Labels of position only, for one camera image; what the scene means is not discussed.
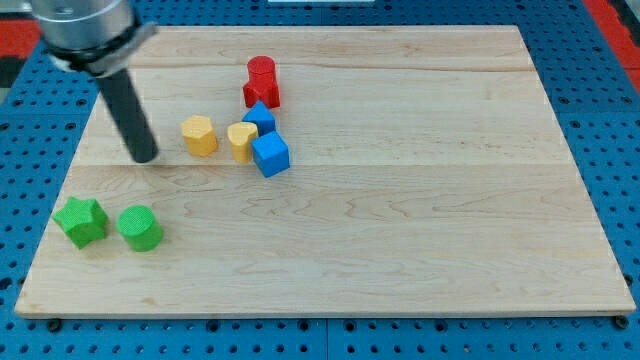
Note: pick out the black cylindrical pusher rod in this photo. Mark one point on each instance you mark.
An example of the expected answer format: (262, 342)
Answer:
(122, 101)

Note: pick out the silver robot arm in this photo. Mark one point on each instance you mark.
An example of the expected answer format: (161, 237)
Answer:
(99, 37)

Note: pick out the yellow pentagon block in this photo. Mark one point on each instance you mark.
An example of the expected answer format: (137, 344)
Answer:
(199, 135)

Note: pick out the yellow heart block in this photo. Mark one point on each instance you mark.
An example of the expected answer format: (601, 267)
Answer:
(240, 136)

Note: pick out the green star block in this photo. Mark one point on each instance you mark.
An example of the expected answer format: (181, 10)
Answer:
(82, 221)

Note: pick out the green cylinder block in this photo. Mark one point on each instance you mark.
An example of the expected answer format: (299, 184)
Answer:
(139, 228)

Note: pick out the blue triangular block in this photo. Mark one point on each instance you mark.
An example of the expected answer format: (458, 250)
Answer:
(261, 116)

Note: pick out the red star block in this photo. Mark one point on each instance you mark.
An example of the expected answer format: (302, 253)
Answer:
(265, 90)

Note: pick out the red cylinder block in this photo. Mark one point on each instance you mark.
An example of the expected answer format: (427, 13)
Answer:
(261, 68)

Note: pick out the blue cube block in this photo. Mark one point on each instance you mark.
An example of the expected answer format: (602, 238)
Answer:
(270, 154)

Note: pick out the wooden board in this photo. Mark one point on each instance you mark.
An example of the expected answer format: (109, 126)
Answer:
(429, 177)

